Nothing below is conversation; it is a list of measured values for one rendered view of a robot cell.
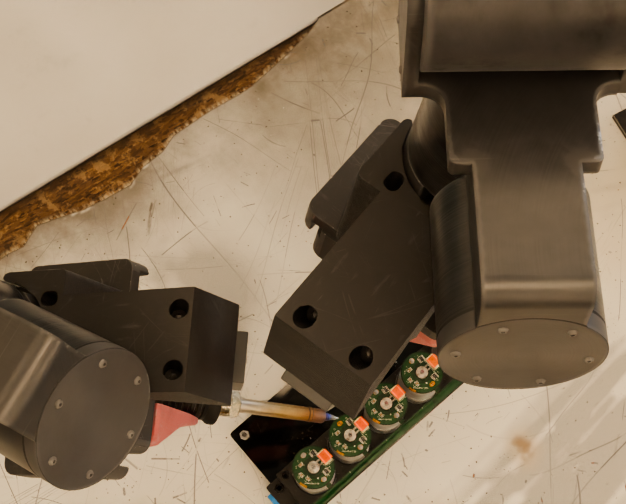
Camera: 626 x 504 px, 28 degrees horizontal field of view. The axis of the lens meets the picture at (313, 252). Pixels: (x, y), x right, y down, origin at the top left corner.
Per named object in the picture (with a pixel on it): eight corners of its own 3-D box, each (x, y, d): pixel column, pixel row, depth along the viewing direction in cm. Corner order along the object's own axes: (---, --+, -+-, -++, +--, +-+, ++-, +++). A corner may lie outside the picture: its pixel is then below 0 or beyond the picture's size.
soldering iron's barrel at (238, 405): (319, 404, 71) (212, 390, 68) (330, 402, 70) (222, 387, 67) (317, 430, 71) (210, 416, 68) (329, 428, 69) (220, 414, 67)
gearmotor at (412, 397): (388, 383, 78) (392, 370, 73) (417, 358, 79) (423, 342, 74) (415, 413, 78) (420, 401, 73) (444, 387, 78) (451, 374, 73)
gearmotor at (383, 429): (355, 413, 78) (356, 401, 73) (384, 387, 78) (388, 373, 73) (381, 443, 77) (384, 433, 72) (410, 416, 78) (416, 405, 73)
